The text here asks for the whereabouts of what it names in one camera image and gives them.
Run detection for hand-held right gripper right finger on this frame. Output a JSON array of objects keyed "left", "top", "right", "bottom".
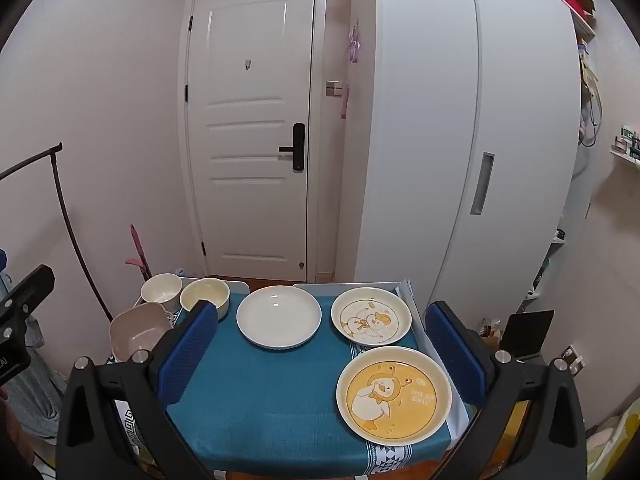
[{"left": 424, "top": 301, "right": 587, "bottom": 480}]

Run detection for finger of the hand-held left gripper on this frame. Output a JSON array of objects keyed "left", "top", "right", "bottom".
[{"left": 0, "top": 264, "right": 56, "bottom": 333}]

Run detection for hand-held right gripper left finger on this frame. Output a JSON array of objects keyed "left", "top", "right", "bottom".
[{"left": 55, "top": 300, "right": 226, "bottom": 480}]

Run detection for pink square bowl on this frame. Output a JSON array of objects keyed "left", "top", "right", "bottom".
[{"left": 109, "top": 302, "right": 174, "bottom": 362}]

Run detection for cream round bowl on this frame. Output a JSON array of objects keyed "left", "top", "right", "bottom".
[{"left": 180, "top": 278, "right": 231, "bottom": 322}]

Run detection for white round bowl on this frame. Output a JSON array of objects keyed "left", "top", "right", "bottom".
[{"left": 140, "top": 273, "right": 183, "bottom": 313}]

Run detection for yellow duck plate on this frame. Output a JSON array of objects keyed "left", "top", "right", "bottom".
[{"left": 336, "top": 346, "right": 452, "bottom": 445}]

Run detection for white duck plate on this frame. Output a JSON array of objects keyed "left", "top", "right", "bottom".
[{"left": 331, "top": 287, "right": 412, "bottom": 347}]

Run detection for blue striped cloth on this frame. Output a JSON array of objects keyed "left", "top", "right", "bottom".
[{"left": 0, "top": 310, "right": 68, "bottom": 438}]

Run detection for black flat panel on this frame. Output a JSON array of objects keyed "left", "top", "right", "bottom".
[{"left": 499, "top": 310, "right": 556, "bottom": 361}]

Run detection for blue patterned tablecloth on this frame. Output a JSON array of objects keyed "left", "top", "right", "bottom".
[{"left": 115, "top": 292, "right": 471, "bottom": 476}]

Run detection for pink mop and broom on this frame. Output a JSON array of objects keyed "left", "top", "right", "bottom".
[{"left": 125, "top": 224, "right": 153, "bottom": 281}]

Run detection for white open shelf unit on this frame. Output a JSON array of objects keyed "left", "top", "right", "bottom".
[{"left": 520, "top": 230, "right": 567, "bottom": 306}]

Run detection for black clothes rack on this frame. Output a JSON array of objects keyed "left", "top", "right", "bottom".
[{"left": 0, "top": 143, "right": 115, "bottom": 322}]

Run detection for yellow green printed cloth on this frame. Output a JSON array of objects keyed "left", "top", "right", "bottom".
[{"left": 585, "top": 405, "right": 640, "bottom": 480}]

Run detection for white wardrobe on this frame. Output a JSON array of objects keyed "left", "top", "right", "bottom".
[{"left": 352, "top": 0, "right": 583, "bottom": 311}]

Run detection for white panel door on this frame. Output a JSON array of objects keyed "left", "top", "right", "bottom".
[{"left": 177, "top": 0, "right": 326, "bottom": 283}]

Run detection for hanging bags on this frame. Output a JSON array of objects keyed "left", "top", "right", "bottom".
[{"left": 577, "top": 45, "right": 601, "bottom": 148}]

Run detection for pink hanging ornament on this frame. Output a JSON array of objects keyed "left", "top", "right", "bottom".
[{"left": 345, "top": 20, "right": 362, "bottom": 63}]

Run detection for recessed wardrobe handle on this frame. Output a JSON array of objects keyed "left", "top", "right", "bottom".
[{"left": 470, "top": 152, "right": 495, "bottom": 216}]

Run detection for black door lock handle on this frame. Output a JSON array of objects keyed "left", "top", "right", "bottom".
[{"left": 279, "top": 123, "right": 305, "bottom": 171}]

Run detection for small wall shelf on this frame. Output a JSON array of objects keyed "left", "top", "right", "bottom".
[{"left": 610, "top": 124, "right": 640, "bottom": 163}]

